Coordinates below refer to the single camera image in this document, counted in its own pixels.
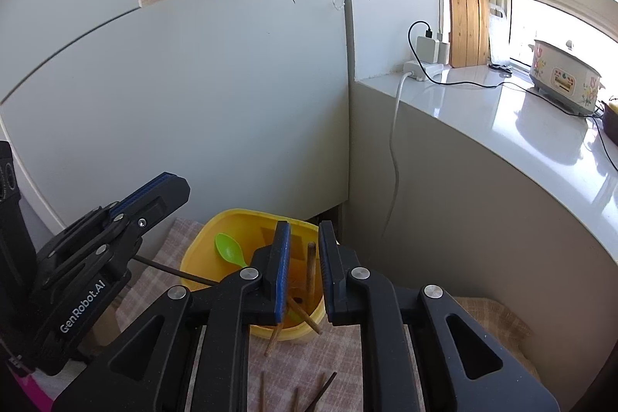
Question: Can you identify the yellow plastic container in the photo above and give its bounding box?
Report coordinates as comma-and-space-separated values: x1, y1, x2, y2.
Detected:
180, 208, 341, 341

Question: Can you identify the single dark chopstick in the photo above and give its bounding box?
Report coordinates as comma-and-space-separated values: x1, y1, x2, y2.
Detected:
133, 253, 220, 287

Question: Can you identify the white power strip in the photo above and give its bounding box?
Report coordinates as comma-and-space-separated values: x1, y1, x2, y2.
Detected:
402, 59, 445, 83

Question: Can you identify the brown clay pot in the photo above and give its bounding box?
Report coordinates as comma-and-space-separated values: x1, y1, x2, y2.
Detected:
601, 97, 618, 137

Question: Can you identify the black charger cable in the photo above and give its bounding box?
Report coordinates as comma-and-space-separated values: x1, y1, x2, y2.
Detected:
408, 21, 503, 89

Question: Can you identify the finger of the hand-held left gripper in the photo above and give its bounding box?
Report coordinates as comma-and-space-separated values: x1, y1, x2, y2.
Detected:
34, 172, 191, 292

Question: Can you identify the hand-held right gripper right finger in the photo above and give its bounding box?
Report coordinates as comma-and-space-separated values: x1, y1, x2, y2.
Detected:
317, 220, 561, 412

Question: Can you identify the white cabinet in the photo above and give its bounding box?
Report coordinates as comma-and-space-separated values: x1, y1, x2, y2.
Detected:
0, 0, 351, 229

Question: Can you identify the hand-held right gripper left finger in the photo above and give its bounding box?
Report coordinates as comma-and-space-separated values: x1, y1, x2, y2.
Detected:
51, 220, 293, 412

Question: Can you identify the white floral slow cooker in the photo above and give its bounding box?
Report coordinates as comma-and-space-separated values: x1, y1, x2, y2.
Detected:
528, 39, 606, 116

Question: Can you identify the white power cable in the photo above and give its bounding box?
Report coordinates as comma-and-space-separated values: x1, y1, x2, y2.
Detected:
381, 71, 411, 239

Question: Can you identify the pink plaid cloth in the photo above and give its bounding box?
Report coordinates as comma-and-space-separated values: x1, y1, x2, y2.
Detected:
87, 216, 542, 412

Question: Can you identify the green plastic spoon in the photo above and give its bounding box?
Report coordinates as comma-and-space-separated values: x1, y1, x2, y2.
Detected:
214, 232, 248, 269

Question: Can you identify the white window sill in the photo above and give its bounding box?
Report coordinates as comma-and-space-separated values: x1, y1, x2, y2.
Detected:
355, 64, 618, 263

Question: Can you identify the bunch of wooden chopsticks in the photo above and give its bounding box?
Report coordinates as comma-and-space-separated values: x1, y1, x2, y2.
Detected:
261, 242, 339, 412

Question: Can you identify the black power cable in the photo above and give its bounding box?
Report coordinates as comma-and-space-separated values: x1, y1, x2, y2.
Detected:
502, 81, 618, 171

